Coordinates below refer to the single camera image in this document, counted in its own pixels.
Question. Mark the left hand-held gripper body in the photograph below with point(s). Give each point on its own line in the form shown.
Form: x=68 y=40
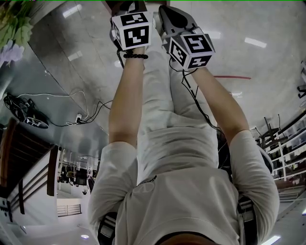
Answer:
x=136 y=33

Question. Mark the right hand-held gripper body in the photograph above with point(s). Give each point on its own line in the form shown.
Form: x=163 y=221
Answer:
x=198 y=47

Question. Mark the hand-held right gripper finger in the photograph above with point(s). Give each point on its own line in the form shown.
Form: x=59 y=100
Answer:
x=189 y=20
x=163 y=21

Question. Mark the person's right forearm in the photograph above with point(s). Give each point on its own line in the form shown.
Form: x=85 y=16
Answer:
x=220 y=100

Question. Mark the person's left forearm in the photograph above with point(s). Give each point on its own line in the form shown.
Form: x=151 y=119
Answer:
x=126 y=100

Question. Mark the light trousers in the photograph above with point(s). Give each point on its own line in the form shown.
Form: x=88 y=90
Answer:
x=160 y=95

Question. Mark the white power strip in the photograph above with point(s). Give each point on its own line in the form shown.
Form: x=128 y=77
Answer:
x=79 y=118

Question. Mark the black waist pouch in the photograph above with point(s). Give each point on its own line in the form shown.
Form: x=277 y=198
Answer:
x=223 y=155

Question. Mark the black folding stand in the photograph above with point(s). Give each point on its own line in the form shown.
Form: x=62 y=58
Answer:
x=270 y=134

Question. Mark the artificial flower bouquet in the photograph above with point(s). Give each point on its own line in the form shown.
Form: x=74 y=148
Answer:
x=14 y=31

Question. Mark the metal storage shelving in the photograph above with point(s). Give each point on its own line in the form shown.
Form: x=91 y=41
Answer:
x=287 y=153

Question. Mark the white t-shirt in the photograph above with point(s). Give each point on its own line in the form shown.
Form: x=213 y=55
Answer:
x=181 y=191

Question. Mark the person's neck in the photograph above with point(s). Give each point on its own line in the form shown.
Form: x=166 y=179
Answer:
x=189 y=240

